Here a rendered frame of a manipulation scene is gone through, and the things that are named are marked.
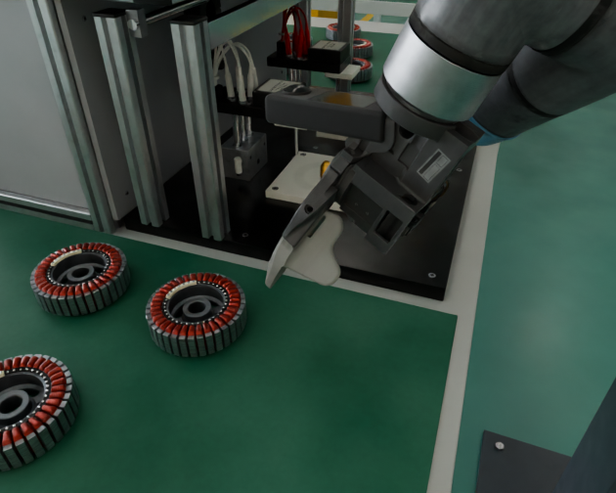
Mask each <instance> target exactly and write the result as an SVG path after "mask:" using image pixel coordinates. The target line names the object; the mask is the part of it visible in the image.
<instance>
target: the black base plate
mask: <svg viewBox="0 0 616 493"><path fill-rule="evenodd" d="M251 131H254V132H260V133H266V142H267V160H268V161H267V163H266V164H265V165H264V166H263V167H262V168H261V169H260V170H259V171H258V172H257V173H256V174H255V175H254V176H253V178H252V179H251V180H250V181H245V180H241V179H236V178H230V177H225V184H226V193H227V202H228V210H229V220H230V229H231V231H230V232H229V233H228V234H225V233H224V234H225V238H224V239H223V240H222V241H216V240H214V238H213V236H211V237H210V238H209V239H208V238H203V237H202V233H201V227H200V220H199V214H198V202H197V195H196V188H195V182H194V175H193V169H192V163H191V162H189V163H188V164H187V165H185V166H184V167H183V168H182V169H181V170H179V171H178V172H177V173H176V174H175V175H173V176H172V177H171V178H170V179H169V180H167V181H166V182H165V183H164V184H163V187H164V192H165V197H166V202H167V207H168V212H169V218H168V219H167V220H162V223H163V224H162V225H160V226H159V227H155V226H152V222H150V223H149V224H148V225H146V224H142V222H141V218H140V213H139V209H138V205H137V206H136V207H135V208H134V209H132V210H131V211H130V212H129V213H128V214H126V215H125V216H124V217H123V219H124V223H125V227H126V229H127V230H131V231H136V232H140V233H145V234H149V235H153V236H158V237H162V238H165V239H170V240H174V241H179V242H183V243H187V244H192V245H196V246H201V247H208V248H213V249H217V250H221V251H226V252H229V253H234V254H238V255H242V256H247V257H251V258H255V259H260V260H264V261H270V259H271V257H272V254H273V252H274V250H275V248H276V246H277V244H278V242H279V240H280V239H281V237H282V236H283V232H284V230H285V229H286V227H287V225H288V223H289V222H290V220H291V218H292V217H293V215H294V214H295V212H296V210H297V209H298V208H299V207H300V205H301V203H296V202H287V201H282V200H276V199H271V198H266V192H265V191H266V190H267V189H268V187H269V186H270V185H271V184H272V183H273V182H274V180H275V179H276V178H277V177H278V176H279V175H280V173H281V172H282V171H283V170H284V169H285V168H286V166H287V165H288V164H289V163H290V161H291V158H292V157H294V147H293V128H289V127H282V126H276V125H275V124H274V123H270V122H268V121H267V119H262V118H256V117H252V118H251ZM476 147H477V146H475V147H474V148H472V149H471V150H470V151H469V152H468V153H467V154H466V155H465V157H464V158H463V159H462V161H461V162H460V164H459V165H458V166H457V168H456V169H455V170H454V171H453V173H452V174H451V175H450V177H449V178H448V179H449V180H451V181H450V183H449V188H448V190H447V191H446V193H445V194H444V195H443V196H442V197H440V198H439V199H438V200H437V201H436V203H435V204H434V206H433V207H431V208H430V209H429V210H428V211H427V212H426V213H425V216H424V217H423V219H422V220H421V221H420V222H419V224H418V225H417V226H416V228H415V229H414V230H412V231H411V232H410V233H409V234H408V235H407V236H406V235H404V236H403V237H402V236H401V237H400V238H399V239H398V240H397V241H396V242H395V243H394V245H393V246H392V247H391V249H390V250H389V251H388V252H387V253H386V254H385V255H384V254H383V253H382V252H381V251H379V250H378V249H377V248H376V247H375V246H373V245H372V244H371V243H370V242H368V241H367V240H366V239H365V236H366V235H367V234H366V233H365V232H364V231H363V230H361V229H360V228H359V227H358V226H357V225H355V224H354V223H355V221H354V222H351V221H350V220H349V218H348V216H347V214H346V213H345V212H343V211H337V210H332V209H329V211H332V212H335V213H337V214H338V215H339V216H340V217H341V218H342V221H343V231H342V233H341V235H340V236H339V238H338V239H337V241H336V242H335V243H334V245H333V253H334V256H335V258H336V260H337V263H338V265H339V267H340V276H339V278H341V279H345V280H350V281H354V282H359V283H363V284H367V285H372V286H376V287H380V288H385V289H389V290H394V291H400V292H405V293H409V294H413V295H418V296H422V297H427V298H431V299H435V300H440V301H443V300H444V296H445V291H446V287H447V283H448V278H449V274H450V269H451V265H452V260H453V255H454V251H455V246H456V241H457V237H458V232H459V228H460V224H461V219H462V211H463V206H464V202H465V197H466V193H467V188H468V183H469V179H470V174H471V170H472V165H473V161H474V157H475V152H476ZM344 148H346V147H345V141H343V140H336V139H330V138H324V137H317V131H312V130H302V129H298V151H300V152H307V153H313V154H319V155H325V156H331V157H335V156H336V155H337V154H338V153H339V152H340V151H341V150H342V149H344Z"/></svg>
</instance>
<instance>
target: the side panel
mask: <svg viewBox="0 0 616 493"><path fill-rule="evenodd" d="M0 208H2V209H6V210H11V211H14V212H18V213H23V214H27V215H31V216H35V217H40V218H44V219H48V220H52V221H57V222H61V223H65V224H69V225H73V226H77V227H81V228H86V229H90V230H94V231H98V232H103V231H104V230H105V233H107V234H111V235H112V234H113V233H114V232H116V231H115V228H120V227H122V226H123V223H122V219H119V220H114V219H112V216H111V212H110V205H109V202H108V198H107V194H106V191H105V187H104V183H103V180H102V176H101V172H100V169H99V165H98V162H97V159H96V155H95V151H94V148H93V144H92V140H91V137H90V133H89V129H88V126H87V122H86V118H85V115H84V111H83V108H82V105H81V101H80V97H79V94H78V90H77V86H76V83H75V79H74V75H73V72H72V68H71V64H70V60H69V57H68V53H67V49H66V44H65V40H64V37H63V33H62V29H61V26H60V22H59V18H58V15H57V11H56V7H55V4H54V0H0Z"/></svg>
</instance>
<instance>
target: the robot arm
mask: <svg viewBox="0 0 616 493"><path fill-rule="evenodd" d="M615 93H616V0H418V1H417V3H416V5H415V7H414V9H413V11H412V13H411V14H410V15H409V17H408V19H407V20H406V22H405V24H404V26H403V28H402V30H401V32H400V34H399V36H398V38H397V40H396V42H395V44H394V46H393V48H392V49H391V51H390V53H389V55H388V57H387V59H386V61H385V63H384V65H383V73H382V75H381V77H380V79H379V81H378V82H377V84H376V86H375V88H374V96H370V95H362V94H355V93H347V92H340V91H332V90H326V89H318V88H311V87H307V86H305V85H302V84H292V85H289V86H288V87H286V88H284V89H283V90H280V91H278V92H275V93H272V94H269V95H267V96H266V98H265V111H266V119H267V121H268V122H270V123H274V124H279V125H285V126H290V127H296V128H301V129H307V130H312V131H318V132H323V133H329V134H334V135H339V136H345V137H348V138H346V140H345V147H346V148H344V149H342V150H341V151H340V152H339V153H338V154H337V155H336V156H335V157H334V158H333V160H332V161H331V162H330V165H329V166H328V168H327V169H326V171H325V172H324V174H323V176H322V178H321V180H320V182H319V183H318V184H317V185H316V186H315V187H314V188H313V190H312V191H311V192H310V193H309V195H308V196H307V197H306V198H305V200H304V201H303V203H302V204H301V205H300V207H299V208H298V209H297V210H296V212H295V214H294V215H293V217H292V218H291V220H290V222H289V223H288V225H287V227H286V229H285V230H284V232H283V236H282V237H281V239H280V240H279V242H278V244H277V246H276V248H275V250H274V252H273V254H272V257H271V259H270V261H269V264H268V270H267V276H266V281H265V284H266V286H267V287H268V288H269V289H271V288H272V286H273V285H274V284H275V283H276V282H277V281H278V280H279V279H280V277H281V276H282V275H283V273H284V271H285V270H286V268H288V269H290V270H292V271H294V272H296V273H298V274H300V275H302V276H304V277H306V278H308V279H310V280H312V281H314V282H316V283H318V284H320V285H322V286H330V285H332V284H334V283H335V282H336V281H337V279H338V278H339V276H340V267H339V265H338V263H337V260H336V258H335V256H334V253H333V245H334V243H335V242H336V241H337V239H338V238H339V236H340V235H341V233H342V231H343V221H342V218H341V217H340V216H339V215H338V214H337V213H335V212H332V211H329V209H330V207H331V206H332V204H333V203H334V202H337V203H338V204H339V205H340V207H339V208H340V209H341V210H342V211H343V212H345V213H346V214H347V216H348V218H349V220H350V221H351V222H354V221H355V223H354V224H355V225H357V226H358V227H359V228H360V229H361V230H363V231H364V232H365V233H366V234H367V235H366V236H365V239H366V240H367V241H368V242H370V243H371V244H372V245H373V246H374V247H376V248H377V249H378V250H379V251H381V252H382V253H383V254H384V255H385V254H386V253H387V252H388V251H389V250H390V249H391V247H392V246H393V245H394V243H395V242H396V241H397V240H398V239H399V238H400V237H401V236H402V237H403V236H404V235H406V236H407V235H408V234H409V233H410V232H411V231H412V230H414V229H415V228H416V226H417V225H418V224H419V222H420V221H421V220H422V219H423V217H424V216H425V213H426V212H427V211H428V210H429V209H430V208H431V207H433V206H434V204H435V203H436V201H437V200H438V199H439V198H440V197H442V196H443V195H444V194H445V193H446V191H447V190H448V188H449V183H450V181H451V180H449V179H448V178H449V177H450V175H451V174H452V173H453V171H454V170H455V169H456V168H457V166H458V165H459V164H460V162H461V161H462V159H463V158H464V157H465V155H466V154H467V153H468V152H469V151H470V150H471V149H472V148H474V147H475V146H489V145H493V144H497V143H500V142H502V141H506V140H511V139H514V138H516V137H518V136H519V135H520V134H521V133H522V132H525V131H527V130H529V129H532V128H534V127H536V126H539V125H541V124H543V123H546V122H548V121H550V120H553V119H555V118H557V117H559V116H562V115H564V114H568V113H570V112H573V111H575V110H578V109H580V108H582V107H585V106H587V105H589V104H592V103H594V102H596V101H599V100H601V99H603V98H606V97H608V96H610V95H612V94H615ZM444 189H445V190H444ZM381 223H382V224H381ZM312 235H313V236H312ZM311 236H312V237H311Z"/></svg>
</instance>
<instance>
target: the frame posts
mask: <svg viewBox="0 0 616 493"><path fill-rule="evenodd" d="M355 1H356V0H338V14H337V42H348V43H350V64H349V65H352V60H353V40H354V21H355ZM295 6H296V7H299V8H301V9H302V11H303V12H304V14H305V16H306V19H307V23H308V28H309V31H310V45H311V0H302V1H300V2H299V3H297V4H295ZM92 16H93V17H94V21H95V26H96V29H97V33H98V37H99V42H100V46H101V50H102V55H103V59H104V63H105V67H106V72H107V76H108V80H109V84H110V91H111V95H112V100H113V104H114V108H115V112H116V117H117V121H118V125H119V130H120V134H121V138H122V142H123V147H124V151H125V154H126V159H127V163H128V167H129V171H130V176H131V180H132V184H133V189H134V193H135V197H136V201H137V205H138V209H139V213H140V218H141V222H142V224H146V225H148V224H149V223H150V222H152V226H155V227H159V226H160V225H162V224H163V223H162V220H167V219H168V218H169V212H168V207H167V202H166V197H165V192H164V187H163V182H162V177H161V172H160V166H159V161H158V156H157V151H156V146H155V140H154V132H153V127H152V122H151V116H150V111H149V106H148V101H147V96H146V91H145V85H144V80H143V75H142V71H141V66H140V60H139V55H138V50H137V45H136V40H135V37H131V36H130V32H129V27H128V21H127V17H126V12H125V9H116V8H106V9H104V10H101V11H97V12H94V13H92ZM207 20H208V17H207V16H196V15H182V16H179V17H177V18H174V19H172V20H169V23H170V26H171V32H172V39H173V46H174V52H175V59H176V65H177V71H178V78H179V84H180V91H181V98H182V104H183V111H184V117H185V123H186V130H187V136H188V143H189V150H190V156H191V163H192V169H193V175H194V182H195V188H196V195H197V202H198V214H199V220H200V227H201V233H202V237H203V238H208V239H209V238H210V237H211V236H213V238H214V240H216V241H222V240H223V239H224V238H225V234H228V233H229V232H230V231H231V229H230V220H229V210H228V202H227V193H226V184H225V175H224V166H223V158H222V149H221V140H220V131H219V121H218V112H217V104H216V95H215V86H214V77H213V68H212V60H211V51H210V41H209V32H208V23H207ZM224 233H225V234H224Z"/></svg>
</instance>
